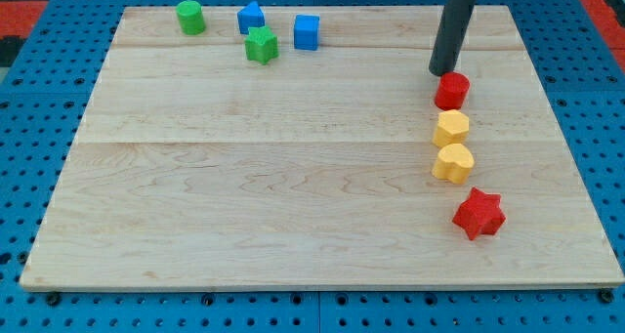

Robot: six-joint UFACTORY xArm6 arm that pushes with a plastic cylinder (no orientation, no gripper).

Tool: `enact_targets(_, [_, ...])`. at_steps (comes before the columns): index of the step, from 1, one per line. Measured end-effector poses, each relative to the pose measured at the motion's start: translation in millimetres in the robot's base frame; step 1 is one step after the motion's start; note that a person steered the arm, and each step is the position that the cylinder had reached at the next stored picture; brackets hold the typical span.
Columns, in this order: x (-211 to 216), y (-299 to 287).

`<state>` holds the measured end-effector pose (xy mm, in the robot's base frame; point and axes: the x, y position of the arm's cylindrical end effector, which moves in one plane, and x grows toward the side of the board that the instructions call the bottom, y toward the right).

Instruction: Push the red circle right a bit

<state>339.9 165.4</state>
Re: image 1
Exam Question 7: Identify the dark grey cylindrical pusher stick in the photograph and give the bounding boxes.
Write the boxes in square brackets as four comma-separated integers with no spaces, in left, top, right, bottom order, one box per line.
[429,0,476,76]

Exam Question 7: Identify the red cylinder block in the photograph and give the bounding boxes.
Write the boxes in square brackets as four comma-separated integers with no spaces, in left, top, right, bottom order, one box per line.
[435,71,471,110]

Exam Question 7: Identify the yellow hexagon block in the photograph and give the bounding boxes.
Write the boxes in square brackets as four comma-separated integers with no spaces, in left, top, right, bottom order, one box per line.
[432,109,470,147]

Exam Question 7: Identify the blue cube block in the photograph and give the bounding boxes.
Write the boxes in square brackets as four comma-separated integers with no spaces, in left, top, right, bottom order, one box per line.
[293,15,320,51]

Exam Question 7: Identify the yellow heart block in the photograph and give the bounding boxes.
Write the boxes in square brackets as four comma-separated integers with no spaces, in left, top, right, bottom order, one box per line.
[432,144,475,185]

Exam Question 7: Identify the light wooden board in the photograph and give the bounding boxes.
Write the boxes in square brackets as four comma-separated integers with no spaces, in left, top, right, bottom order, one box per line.
[20,6,624,292]

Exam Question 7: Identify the green star block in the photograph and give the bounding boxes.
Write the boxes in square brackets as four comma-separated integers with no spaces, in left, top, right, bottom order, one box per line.
[244,25,279,64]

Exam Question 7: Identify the blue triangle block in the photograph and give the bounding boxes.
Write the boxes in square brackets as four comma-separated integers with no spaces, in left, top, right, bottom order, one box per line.
[236,1,266,35]

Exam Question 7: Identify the red star block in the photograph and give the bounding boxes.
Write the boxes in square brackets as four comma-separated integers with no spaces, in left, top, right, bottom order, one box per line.
[452,187,506,240]

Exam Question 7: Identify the green cylinder block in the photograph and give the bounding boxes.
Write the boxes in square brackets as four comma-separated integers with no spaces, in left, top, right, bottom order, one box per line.
[176,0,206,35]

